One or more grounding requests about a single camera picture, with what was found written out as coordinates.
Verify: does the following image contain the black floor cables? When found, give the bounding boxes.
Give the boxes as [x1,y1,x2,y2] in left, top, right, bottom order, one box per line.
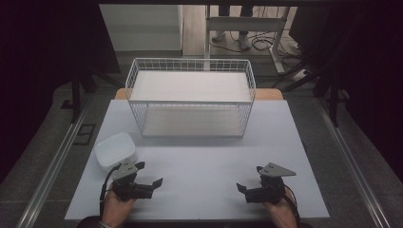
[218,6,303,55]

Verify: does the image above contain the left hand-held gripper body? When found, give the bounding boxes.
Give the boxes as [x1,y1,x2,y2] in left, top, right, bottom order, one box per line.
[110,159,155,201]

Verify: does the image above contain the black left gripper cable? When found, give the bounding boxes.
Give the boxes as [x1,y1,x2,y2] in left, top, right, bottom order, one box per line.
[99,162,123,219]

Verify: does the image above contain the black floor socket frame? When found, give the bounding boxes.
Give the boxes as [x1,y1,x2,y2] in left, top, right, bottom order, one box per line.
[72,123,97,147]

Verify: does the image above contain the pale grey table sheet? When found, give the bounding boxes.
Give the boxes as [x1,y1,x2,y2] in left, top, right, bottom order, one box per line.
[64,99,331,221]

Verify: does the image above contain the white metal desk frame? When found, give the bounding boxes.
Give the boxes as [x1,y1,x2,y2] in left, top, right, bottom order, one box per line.
[203,5,291,76]

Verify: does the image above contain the person's right hand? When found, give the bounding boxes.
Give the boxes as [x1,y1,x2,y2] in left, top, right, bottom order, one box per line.
[262,187,298,228]

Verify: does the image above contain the white wire basket rack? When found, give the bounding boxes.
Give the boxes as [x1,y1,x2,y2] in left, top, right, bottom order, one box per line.
[125,57,257,139]

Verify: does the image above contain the white square bowl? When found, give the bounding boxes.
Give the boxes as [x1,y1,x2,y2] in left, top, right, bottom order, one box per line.
[93,132,139,171]

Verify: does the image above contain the person's left hand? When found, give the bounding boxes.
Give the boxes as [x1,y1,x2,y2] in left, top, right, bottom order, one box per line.
[101,189,137,228]

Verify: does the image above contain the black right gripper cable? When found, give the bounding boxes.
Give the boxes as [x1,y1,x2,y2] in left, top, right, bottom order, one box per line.
[282,184,301,228]

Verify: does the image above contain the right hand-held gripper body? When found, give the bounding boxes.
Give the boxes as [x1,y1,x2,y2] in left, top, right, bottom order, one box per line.
[244,161,297,205]

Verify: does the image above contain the black stand legs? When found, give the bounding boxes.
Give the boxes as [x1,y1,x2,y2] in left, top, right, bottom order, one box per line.
[69,65,125,125]
[271,53,345,128]

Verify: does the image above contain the white cabinet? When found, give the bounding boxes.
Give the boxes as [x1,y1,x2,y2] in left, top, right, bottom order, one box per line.
[99,3,185,53]

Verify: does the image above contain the dark curtain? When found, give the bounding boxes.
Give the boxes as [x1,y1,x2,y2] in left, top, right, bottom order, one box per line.
[0,0,122,185]
[288,0,403,183]

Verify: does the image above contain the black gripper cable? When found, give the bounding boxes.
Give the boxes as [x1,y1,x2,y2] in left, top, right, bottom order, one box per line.
[282,184,301,228]
[99,162,123,219]

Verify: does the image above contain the metal floor rail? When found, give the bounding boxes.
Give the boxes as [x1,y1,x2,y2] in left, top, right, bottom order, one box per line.
[317,97,394,228]
[14,94,93,228]

